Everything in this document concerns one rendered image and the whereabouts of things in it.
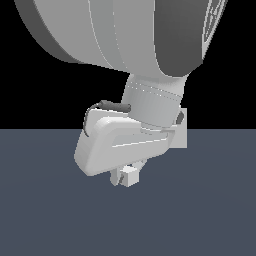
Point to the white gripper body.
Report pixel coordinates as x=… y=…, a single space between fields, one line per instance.
x=110 y=146

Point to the small white charger block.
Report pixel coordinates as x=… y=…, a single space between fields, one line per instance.
x=130 y=176

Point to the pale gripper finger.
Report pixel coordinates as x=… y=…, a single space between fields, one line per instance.
x=115 y=177
x=139 y=164

